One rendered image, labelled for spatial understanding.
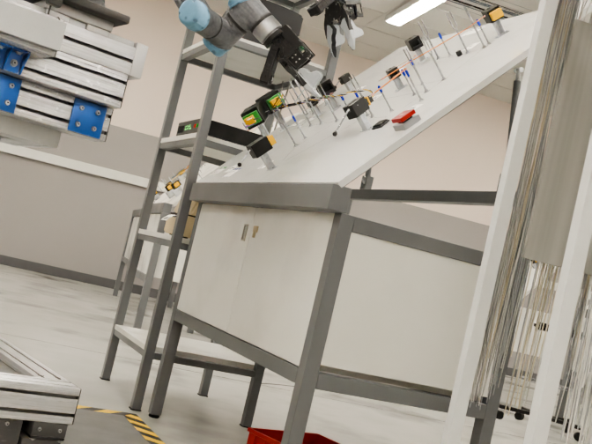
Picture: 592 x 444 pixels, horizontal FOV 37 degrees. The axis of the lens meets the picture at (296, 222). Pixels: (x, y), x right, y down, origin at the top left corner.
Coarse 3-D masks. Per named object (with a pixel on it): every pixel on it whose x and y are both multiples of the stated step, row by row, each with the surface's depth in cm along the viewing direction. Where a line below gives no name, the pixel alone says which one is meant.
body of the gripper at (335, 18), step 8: (336, 0) 250; (344, 0) 249; (352, 0) 251; (360, 0) 253; (328, 8) 252; (336, 8) 250; (352, 8) 252; (360, 8) 253; (328, 16) 253; (336, 16) 250; (352, 16) 252; (360, 16) 252
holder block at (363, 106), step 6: (354, 102) 250; (360, 102) 251; (366, 102) 253; (348, 108) 252; (354, 108) 250; (360, 108) 251; (366, 108) 252; (348, 114) 252; (354, 114) 250; (360, 114) 251
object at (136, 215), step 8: (184, 168) 839; (200, 168) 851; (176, 176) 800; (184, 176) 879; (136, 216) 836; (136, 224) 823; (128, 232) 878; (128, 240) 873; (128, 248) 846; (128, 256) 820; (120, 264) 874; (120, 272) 874; (120, 280) 874; (168, 304) 886
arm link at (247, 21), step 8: (232, 0) 242; (240, 0) 242; (248, 0) 242; (256, 0) 243; (232, 8) 244; (240, 8) 242; (248, 8) 241; (256, 8) 242; (264, 8) 243; (232, 16) 243; (240, 16) 242; (248, 16) 242; (256, 16) 241; (264, 16) 242; (240, 24) 243; (248, 24) 243; (256, 24) 242
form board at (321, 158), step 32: (480, 32) 297; (512, 32) 270; (384, 64) 341; (416, 64) 306; (448, 64) 276; (480, 64) 253; (512, 64) 238; (352, 96) 315; (416, 96) 260; (448, 96) 238; (288, 128) 326; (320, 128) 294; (352, 128) 267; (384, 128) 245; (416, 128) 227; (256, 160) 301; (288, 160) 273; (320, 160) 250; (352, 160) 230
